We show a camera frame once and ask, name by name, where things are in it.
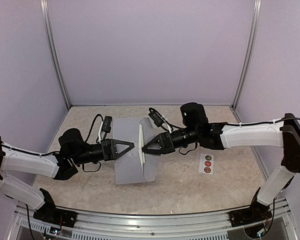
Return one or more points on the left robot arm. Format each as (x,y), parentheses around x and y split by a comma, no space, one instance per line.
(59,165)

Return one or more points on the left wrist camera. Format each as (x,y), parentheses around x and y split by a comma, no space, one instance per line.
(105,128)

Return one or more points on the beige lined letter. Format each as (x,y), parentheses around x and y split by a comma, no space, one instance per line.
(140,146)

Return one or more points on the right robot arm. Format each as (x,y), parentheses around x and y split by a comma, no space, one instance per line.
(281,133)

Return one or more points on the right aluminium frame post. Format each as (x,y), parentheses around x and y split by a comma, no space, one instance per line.
(248,53)

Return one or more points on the front aluminium rail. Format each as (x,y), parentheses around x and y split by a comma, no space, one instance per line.
(211,225)

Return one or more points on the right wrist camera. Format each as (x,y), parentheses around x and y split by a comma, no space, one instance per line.
(159,120)

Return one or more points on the white sticker sheet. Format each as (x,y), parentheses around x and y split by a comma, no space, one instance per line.
(206,164)

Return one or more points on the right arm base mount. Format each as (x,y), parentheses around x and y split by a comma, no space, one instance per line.
(256,212)

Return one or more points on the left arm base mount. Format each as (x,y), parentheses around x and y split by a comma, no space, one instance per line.
(49,213)

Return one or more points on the grey paper envelope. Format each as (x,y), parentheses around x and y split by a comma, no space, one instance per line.
(128,167)

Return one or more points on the left aluminium frame post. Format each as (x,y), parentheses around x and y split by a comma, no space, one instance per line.
(44,5)

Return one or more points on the aluminium frame post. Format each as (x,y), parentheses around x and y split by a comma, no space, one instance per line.
(44,5)
(248,53)

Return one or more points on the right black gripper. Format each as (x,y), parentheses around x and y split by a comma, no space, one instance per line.
(169,148)

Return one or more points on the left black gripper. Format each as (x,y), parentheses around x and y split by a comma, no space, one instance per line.
(110,153)

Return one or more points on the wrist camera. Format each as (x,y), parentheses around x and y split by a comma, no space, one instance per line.
(105,128)
(159,120)

